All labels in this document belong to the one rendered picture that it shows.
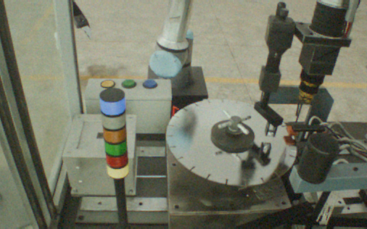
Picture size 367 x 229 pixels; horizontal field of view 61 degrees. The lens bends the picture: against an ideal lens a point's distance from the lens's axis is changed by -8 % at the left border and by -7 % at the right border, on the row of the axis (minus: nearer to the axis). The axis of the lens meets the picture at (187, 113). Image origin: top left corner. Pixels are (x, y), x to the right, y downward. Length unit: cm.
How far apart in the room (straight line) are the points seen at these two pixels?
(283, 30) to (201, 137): 32
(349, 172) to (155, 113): 64
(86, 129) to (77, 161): 12
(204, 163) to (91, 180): 32
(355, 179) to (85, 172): 63
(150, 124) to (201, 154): 38
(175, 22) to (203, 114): 38
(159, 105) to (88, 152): 32
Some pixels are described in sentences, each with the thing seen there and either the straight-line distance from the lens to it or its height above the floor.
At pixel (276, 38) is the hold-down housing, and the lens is 74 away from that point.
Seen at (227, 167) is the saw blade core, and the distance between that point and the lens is 76.
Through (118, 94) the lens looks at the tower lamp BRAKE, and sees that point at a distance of 59.
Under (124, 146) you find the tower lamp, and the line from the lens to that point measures 65.
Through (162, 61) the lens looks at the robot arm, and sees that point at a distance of 119.
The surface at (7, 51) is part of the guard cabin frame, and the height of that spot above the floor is 123.
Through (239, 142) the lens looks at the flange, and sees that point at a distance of 82.
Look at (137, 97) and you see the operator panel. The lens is 106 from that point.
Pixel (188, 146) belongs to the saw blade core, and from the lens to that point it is 80.
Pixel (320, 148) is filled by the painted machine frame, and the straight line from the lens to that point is 60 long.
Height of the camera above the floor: 148
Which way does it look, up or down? 36 degrees down
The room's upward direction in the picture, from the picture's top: 5 degrees clockwise
